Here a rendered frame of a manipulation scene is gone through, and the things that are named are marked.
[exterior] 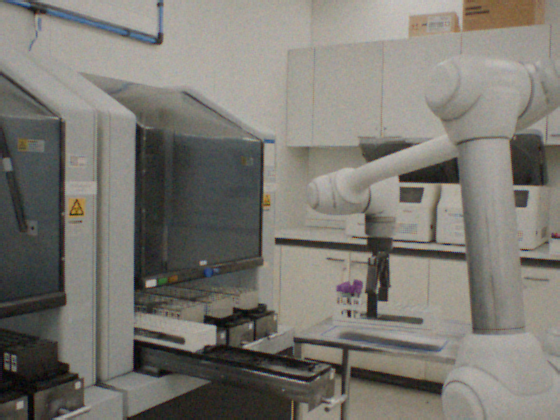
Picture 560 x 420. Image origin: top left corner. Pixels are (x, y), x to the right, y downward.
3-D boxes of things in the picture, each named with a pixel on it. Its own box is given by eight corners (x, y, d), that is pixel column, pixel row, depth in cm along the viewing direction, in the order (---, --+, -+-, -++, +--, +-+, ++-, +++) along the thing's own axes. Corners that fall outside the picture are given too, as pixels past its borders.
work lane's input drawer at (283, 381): (98, 361, 178) (98, 331, 178) (133, 351, 190) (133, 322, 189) (325, 418, 140) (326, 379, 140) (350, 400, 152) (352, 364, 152)
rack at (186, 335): (112, 339, 177) (112, 317, 177) (137, 332, 186) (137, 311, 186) (193, 357, 162) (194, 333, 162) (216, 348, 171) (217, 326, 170)
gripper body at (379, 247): (388, 238, 174) (387, 271, 174) (396, 236, 181) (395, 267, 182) (362, 236, 177) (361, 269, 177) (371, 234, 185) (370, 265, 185)
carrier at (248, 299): (253, 305, 220) (254, 289, 220) (258, 306, 219) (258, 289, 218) (234, 311, 210) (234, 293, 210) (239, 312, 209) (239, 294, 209)
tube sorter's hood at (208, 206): (22, 272, 194) (22, 68, 191) (154, 254, 246) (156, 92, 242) (143, 291, 167) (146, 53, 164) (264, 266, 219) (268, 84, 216)
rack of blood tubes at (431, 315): (331, 324, 181) (331, 303, 181) (343, 318, 190) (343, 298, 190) (434, 335, 168) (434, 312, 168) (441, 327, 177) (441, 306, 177)
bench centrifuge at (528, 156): (433, 244, 366) (437, 127, 362) (461, 237, 419) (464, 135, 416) (534, 252, 337) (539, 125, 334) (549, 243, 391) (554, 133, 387)
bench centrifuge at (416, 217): (342, 237, 398) (345, 136, 394) (382, 231, 450) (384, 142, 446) (427, 244, 367) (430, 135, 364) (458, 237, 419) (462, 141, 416)
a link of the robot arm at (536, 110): (510, 91, 144) (468, 86, 138) (574, 47, 130) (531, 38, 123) (528, 141, 140) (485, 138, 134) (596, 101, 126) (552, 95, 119)
